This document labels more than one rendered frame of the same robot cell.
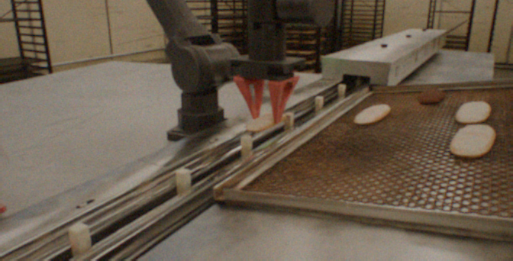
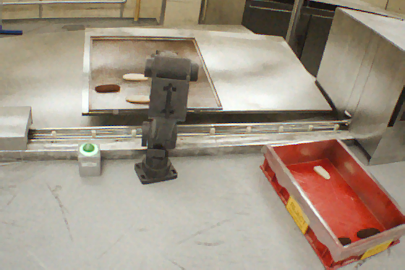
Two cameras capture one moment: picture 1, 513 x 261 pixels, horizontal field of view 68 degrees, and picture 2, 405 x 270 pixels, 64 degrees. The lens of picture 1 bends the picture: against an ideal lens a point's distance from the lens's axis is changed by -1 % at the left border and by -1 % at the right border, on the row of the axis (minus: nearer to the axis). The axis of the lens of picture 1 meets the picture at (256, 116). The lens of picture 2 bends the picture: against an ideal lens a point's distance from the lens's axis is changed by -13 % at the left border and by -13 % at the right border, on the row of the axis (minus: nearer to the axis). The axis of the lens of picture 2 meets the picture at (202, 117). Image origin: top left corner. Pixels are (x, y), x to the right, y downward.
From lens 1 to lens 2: 1.60 m
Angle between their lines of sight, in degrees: 119
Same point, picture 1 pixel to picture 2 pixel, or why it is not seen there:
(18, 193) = (254, 177)
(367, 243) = (218, 85)
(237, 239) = (229, 100)
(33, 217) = (256, 140)
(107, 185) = (234, 140)
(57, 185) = (240, 174)
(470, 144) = not seen: hidden behind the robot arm
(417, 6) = not seen: outside the picture
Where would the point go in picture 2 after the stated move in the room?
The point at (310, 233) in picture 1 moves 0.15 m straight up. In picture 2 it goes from (220, 92) to (227, 58)
